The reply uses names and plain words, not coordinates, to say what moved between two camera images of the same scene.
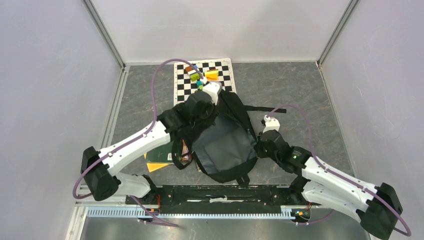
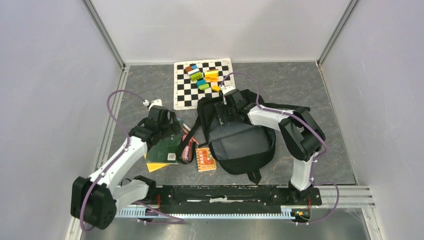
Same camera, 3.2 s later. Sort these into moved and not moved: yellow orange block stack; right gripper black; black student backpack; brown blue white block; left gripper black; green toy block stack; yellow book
Moved: black student backpack; right gripper black; left gripper black
Not moved: yellow orange block stack; yellow book; brown blue white block; green toy block stack
